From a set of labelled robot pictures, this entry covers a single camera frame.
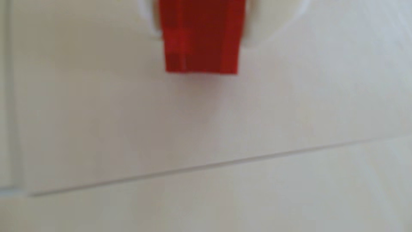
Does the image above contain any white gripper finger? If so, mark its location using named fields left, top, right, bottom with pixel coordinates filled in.
left=137, top=0, right=162, bottom=41
left=240, top=0, right=311, bottom=49

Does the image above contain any red block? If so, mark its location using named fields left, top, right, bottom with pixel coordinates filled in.
left=159, top=0, right=247, bottom=75

